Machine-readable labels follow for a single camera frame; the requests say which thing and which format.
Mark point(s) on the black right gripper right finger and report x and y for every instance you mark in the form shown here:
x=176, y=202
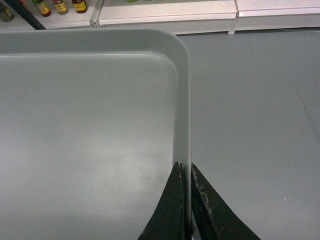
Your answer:
x=213, y=218

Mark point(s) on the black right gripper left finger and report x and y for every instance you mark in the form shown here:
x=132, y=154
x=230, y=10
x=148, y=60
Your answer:
x=167, y=221

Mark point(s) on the grey rectangular serving tray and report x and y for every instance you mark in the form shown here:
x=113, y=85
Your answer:
x=91, y=123

